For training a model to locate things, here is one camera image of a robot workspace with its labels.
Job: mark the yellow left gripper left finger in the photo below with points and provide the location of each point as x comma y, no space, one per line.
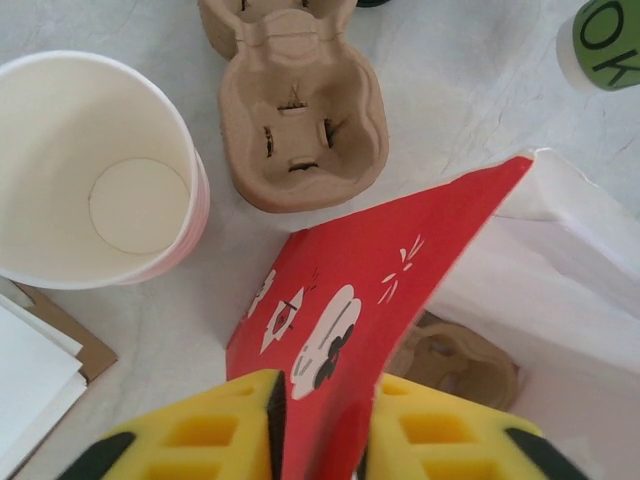
200,435

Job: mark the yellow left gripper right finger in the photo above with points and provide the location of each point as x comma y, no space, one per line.
440,435

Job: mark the brown pulp cup carrier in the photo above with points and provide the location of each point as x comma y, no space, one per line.
475,370
300,190

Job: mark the red white paper gift bag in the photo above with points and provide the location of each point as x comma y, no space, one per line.
375,250

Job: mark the brown cardboard box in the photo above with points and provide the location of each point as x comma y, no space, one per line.
95,350

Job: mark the white napkin stack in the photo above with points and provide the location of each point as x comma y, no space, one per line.
30,380

